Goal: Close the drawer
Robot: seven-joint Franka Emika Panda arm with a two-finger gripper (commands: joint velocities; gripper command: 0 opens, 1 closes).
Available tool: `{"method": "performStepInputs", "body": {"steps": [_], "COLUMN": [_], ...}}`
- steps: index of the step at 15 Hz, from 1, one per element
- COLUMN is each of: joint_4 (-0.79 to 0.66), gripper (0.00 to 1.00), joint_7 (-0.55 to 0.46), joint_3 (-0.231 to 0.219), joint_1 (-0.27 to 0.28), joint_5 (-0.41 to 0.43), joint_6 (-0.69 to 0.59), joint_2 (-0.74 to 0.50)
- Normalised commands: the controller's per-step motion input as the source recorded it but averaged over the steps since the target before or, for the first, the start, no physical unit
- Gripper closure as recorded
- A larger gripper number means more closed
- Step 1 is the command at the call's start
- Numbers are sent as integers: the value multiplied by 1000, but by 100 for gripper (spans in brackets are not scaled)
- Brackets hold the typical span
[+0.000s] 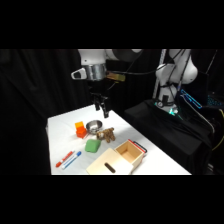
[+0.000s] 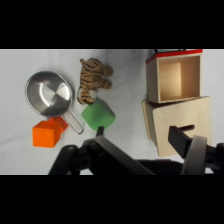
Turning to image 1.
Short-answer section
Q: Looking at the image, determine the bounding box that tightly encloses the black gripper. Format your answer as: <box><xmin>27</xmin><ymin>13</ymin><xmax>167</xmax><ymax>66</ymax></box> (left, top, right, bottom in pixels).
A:
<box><xmin>87</xmin><ymin>79</ymin><xmax>111</xmax><ymax>119</ymax></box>

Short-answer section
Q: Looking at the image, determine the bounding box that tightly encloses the wooden drawer with black handle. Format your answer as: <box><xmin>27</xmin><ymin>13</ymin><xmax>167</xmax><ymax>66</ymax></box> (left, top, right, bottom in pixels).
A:
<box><xmin>114</xmin><ymin>138</ymin><xmax>149</xmax><ymax>170</ymax></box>

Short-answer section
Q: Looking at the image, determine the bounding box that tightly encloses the silver metal bowl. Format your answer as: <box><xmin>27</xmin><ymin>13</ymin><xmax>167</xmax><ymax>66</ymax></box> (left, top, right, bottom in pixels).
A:
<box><xmin>85</xmin><ymin>119</ymin><xmax>104</xmax><ymax>135</ymax></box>

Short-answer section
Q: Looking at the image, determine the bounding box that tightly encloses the brown plush toy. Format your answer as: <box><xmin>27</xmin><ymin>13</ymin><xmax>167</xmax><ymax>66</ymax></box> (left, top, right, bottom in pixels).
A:
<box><xmin>96</xmin><ymin>126</ymin><xmax>117</xmax><ymax>144</ymax></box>

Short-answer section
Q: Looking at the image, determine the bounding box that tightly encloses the orange cube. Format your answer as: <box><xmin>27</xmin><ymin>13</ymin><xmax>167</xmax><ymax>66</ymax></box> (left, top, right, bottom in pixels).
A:
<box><xmin>74</xmin><ymin>120</ymin><xmax>86</xmax><ymax>131</ymax></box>

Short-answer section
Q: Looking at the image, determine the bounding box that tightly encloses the red-orange block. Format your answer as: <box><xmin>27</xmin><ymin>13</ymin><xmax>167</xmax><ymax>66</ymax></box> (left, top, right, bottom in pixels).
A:
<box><xmin>75</xmin><ymin>127</ymin><xmax>89</xmax><ymax>139</ymax></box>

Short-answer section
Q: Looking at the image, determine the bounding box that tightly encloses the green sponge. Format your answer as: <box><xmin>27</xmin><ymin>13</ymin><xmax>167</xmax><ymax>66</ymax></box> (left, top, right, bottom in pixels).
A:
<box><xmin>84</xmin><ymin>138</ymin><xmax>102</xmax><ymax>155</ymax></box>

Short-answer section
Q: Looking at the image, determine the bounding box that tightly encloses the wooden box with slot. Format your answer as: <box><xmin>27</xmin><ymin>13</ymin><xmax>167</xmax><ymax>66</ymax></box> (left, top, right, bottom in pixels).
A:
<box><xmin>85</xmin><ymin>147</ymin><xmax>135</xmax><ymax>175</ymax></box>

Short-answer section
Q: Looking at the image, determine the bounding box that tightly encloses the blue marker pen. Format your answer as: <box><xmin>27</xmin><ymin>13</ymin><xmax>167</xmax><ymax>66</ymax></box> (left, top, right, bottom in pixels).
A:
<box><xmin>60</xmin><ymin>150</ymin><xmax>83</xmax><ymax>171</ymax></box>

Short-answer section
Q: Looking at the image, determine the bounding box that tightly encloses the red marker pen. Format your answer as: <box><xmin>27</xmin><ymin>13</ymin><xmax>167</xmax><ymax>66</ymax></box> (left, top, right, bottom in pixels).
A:
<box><xmin>55</xmin><ymin>150</ymin><xmax>75</xmax><ymax>169</ymax></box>

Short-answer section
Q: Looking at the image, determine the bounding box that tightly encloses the black covered robot stand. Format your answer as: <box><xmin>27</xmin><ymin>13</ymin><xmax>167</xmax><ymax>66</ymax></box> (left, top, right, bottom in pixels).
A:
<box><xmin>123</xmin><ymin>99</ymin><xmax>215</xmax><ymax>175</ymax></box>

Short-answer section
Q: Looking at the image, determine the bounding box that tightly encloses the black curtain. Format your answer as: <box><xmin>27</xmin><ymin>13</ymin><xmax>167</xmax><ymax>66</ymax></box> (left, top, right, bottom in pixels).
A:
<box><xmin>0</xmin><ymin>49</ymin><xmax>224</xmax><ymax>175</ymax></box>

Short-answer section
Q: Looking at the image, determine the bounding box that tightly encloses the blue-lit black device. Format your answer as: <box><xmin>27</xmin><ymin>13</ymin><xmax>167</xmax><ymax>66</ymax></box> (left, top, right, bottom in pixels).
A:
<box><xmin>179</xmin><ymin>88</ymin><xmax>204</xmax><ymax>110</ymax></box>

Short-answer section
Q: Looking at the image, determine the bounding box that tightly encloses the gold-brown wrist camera box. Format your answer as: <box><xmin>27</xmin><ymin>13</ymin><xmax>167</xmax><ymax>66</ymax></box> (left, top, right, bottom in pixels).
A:
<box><xmin>106</xmin><ymin>71</ymin><xmax>127</xmax><ymax>83</ymax></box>

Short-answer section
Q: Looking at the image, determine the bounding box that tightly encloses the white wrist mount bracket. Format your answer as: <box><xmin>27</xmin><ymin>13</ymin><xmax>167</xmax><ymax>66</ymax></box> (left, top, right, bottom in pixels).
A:
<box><xmin>70</xmin><ymin>67</ymin><xmax>88</xmax><ymax>81</ymax></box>

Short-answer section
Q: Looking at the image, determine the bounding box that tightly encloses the black camera cable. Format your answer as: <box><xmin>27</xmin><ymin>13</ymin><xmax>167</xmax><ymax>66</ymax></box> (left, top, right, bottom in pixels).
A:
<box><xmin>106</xmin><ymin>49</ymin><xmax>168</xmax><ymax>77</ymax></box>

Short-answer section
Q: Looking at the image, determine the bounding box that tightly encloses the yellow cable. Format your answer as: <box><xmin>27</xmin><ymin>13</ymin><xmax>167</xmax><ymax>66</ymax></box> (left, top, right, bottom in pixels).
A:
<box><xmin>212</xmin><ymin>108</ymin><xmax>224</xmax><ymax>152</ymax></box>

